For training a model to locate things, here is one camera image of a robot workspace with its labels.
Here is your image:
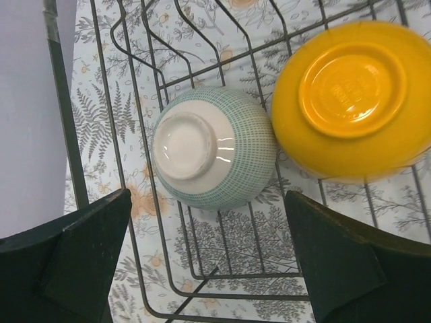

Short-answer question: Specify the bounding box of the black wire dish rack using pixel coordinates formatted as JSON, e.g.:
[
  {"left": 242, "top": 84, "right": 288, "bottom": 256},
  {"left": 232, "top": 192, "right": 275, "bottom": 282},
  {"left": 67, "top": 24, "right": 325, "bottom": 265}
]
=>
[{"left": 42, "top": 0, "right": 431, "bottom": 323}]

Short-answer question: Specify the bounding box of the yellow bowl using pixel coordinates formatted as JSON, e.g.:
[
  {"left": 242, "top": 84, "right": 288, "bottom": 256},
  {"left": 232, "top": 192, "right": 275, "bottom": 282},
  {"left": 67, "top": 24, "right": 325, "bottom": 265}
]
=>
[{"left": 271, "top": 21, "right": 430, "bottom": 182}]

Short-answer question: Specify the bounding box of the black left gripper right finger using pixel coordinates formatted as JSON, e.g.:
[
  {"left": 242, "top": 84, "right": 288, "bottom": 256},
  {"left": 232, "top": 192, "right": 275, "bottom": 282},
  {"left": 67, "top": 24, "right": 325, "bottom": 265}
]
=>
[{"left": 285, "top": 190, "right": 430, "bottom": 322}]

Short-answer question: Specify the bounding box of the white green patterned bowl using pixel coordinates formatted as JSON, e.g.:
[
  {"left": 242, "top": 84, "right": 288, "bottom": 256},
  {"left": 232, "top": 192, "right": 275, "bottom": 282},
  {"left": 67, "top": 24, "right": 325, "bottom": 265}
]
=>
[{"left": 152, "top": 87, "right": 277, "bottom": 211}]

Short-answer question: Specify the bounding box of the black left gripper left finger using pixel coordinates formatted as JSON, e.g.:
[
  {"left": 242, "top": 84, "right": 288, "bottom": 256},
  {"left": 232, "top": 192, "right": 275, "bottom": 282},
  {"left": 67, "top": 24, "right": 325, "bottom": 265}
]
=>
[{"left": 1, "top": 188, "right": 132, "bottom": 322}]

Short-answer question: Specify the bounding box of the floral table mat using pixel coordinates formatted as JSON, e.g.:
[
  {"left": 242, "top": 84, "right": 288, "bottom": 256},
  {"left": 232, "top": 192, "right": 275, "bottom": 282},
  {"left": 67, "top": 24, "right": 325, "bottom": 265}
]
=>
[{"left": 62, "top": 0, "right": 431, "bottom": 323}]

